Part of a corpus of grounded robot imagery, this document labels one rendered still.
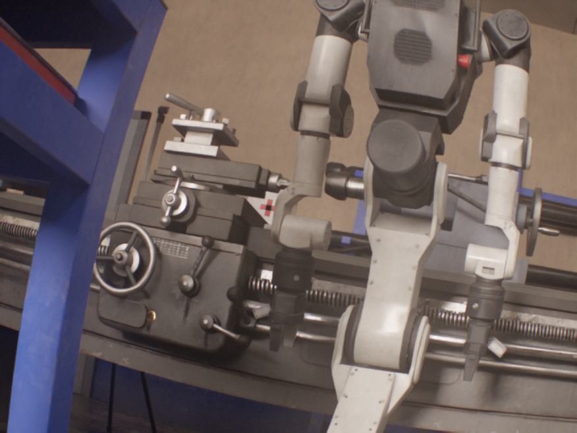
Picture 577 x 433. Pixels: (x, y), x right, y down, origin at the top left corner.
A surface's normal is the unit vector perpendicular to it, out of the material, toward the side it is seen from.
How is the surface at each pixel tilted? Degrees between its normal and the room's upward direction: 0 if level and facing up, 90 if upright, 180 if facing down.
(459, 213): 70
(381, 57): 105
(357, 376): 60
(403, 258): 100
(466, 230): 66
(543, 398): 90
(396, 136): 90
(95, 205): 90
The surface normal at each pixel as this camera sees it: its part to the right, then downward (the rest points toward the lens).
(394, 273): -0.27, -0.06
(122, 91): 0.96, 0.17
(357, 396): -0.11, -0.68
